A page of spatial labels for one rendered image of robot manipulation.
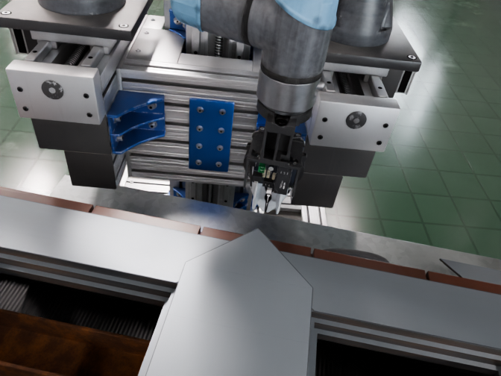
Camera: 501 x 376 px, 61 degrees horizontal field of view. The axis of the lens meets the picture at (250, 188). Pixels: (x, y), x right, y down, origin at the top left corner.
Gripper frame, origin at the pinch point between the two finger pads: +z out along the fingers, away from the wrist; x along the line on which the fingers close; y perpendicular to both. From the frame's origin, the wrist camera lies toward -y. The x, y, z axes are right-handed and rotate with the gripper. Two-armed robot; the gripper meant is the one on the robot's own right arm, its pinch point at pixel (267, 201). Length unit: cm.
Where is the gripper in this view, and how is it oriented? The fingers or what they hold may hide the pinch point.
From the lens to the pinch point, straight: 69.2
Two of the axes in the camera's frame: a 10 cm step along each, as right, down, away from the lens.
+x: 9.8, 1.9, -0.5
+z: -1.0, 7.4, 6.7
